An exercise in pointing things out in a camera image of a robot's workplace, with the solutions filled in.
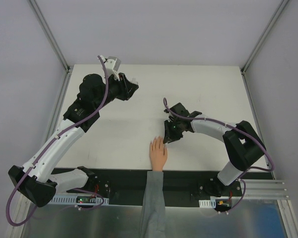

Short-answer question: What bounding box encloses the right white cable duct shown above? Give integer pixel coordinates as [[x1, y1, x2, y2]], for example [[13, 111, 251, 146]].
[[199, 199, 216, 209]]

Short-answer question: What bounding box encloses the white cable duct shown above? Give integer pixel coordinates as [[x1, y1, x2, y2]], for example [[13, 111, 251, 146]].
[[199, 199, 216, 209], [48, 194, 109, 206]]

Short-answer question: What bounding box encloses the left white cable duct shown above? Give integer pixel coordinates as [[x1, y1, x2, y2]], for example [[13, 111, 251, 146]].
[[48, 194, 109, 206]]

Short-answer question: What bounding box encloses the left aluminium frame post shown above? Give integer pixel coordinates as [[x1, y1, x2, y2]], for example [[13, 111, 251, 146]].
[[27, 0, 74, 74]]

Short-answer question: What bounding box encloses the aluminium frame post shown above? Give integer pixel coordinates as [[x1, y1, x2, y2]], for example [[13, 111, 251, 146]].
[[240, 0, 291, 75], [27, 0, 74, 74]]

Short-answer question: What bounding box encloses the grey sleeved forearm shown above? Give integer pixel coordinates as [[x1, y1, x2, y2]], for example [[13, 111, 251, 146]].
[[140, 171, 166, 238]]

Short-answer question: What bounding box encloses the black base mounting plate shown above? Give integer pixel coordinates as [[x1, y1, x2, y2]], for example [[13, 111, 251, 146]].
[[52, 167, 276, 206]]

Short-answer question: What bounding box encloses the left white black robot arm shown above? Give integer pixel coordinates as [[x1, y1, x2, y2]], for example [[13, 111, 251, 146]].
[[8, 73, 139, 207]]

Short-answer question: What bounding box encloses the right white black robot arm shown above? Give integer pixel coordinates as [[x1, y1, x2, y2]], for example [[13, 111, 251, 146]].
[[163, 103, 266, 197]]

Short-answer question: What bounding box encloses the right aluminium frame post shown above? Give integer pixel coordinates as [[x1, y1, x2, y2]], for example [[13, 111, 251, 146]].
[[240, 0, 291, 75]]

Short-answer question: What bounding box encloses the mannequin hand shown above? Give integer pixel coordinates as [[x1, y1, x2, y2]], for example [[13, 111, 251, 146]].
[[149, 136, 168, 172]]

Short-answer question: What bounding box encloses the clear nail polish bottle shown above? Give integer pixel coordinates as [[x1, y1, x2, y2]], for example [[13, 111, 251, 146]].
[[131, 78, 139, 85]]

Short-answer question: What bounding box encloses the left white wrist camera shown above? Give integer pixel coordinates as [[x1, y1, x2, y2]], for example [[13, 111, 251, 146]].
[[100, 56, 121, 81]]

